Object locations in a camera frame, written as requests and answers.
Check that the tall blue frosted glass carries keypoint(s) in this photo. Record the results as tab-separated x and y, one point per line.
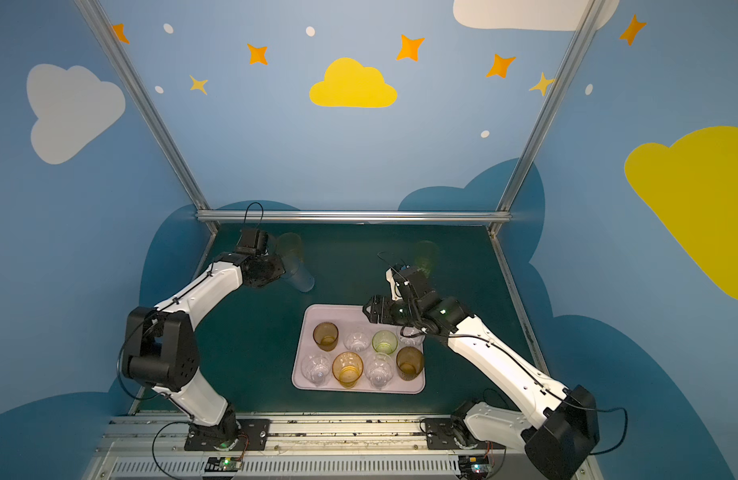
298	276

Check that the right controller board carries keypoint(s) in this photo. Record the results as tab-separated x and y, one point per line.
473	467

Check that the short orange glass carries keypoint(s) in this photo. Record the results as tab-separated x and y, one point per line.
347	369

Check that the clear faceted glass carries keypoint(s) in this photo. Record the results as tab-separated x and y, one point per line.
410	336
379	369

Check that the dark amber dimpled glass back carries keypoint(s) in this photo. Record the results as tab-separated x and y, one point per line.
326	336

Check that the right aluminium frame post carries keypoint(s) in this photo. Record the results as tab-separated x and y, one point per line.
571	61

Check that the left aluminium frame post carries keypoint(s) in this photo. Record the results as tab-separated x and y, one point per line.
98	22

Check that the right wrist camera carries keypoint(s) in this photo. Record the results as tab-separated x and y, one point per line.
393	280

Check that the dark amber dimpled glass front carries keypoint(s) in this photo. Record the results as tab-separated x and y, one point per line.
410	363

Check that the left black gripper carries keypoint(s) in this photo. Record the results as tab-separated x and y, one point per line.
272	267

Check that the aluminium mounting rail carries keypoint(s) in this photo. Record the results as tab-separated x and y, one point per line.
299	446

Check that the dark amber dimpled glass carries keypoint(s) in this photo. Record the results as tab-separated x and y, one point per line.
326	336
410	363

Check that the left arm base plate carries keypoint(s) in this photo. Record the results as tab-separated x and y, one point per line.
252	435

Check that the tall green glass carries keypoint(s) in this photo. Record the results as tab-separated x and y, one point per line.
426	256

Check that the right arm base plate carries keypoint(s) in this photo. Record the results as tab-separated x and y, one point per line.
445	433

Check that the lilac plastic tray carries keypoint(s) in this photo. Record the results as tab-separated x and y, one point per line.
340	350

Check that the controller board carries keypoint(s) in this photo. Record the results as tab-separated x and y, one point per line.
224	465
473	467

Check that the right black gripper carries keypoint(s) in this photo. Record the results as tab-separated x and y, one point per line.
411	285

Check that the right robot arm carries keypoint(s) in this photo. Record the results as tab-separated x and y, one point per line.
556	427

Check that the small green glass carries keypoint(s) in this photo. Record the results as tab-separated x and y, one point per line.
385	342

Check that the aluminium frame post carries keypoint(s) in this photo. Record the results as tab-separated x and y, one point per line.
571	61
98	22

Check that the tall amber glass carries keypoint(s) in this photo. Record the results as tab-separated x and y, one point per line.
289	247

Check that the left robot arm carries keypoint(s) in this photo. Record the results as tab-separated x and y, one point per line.
160	349

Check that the left controller board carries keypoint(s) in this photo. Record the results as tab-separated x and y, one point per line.
224	465

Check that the back horizontal aluminium frame bar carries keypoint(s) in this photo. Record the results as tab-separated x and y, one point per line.
351	217

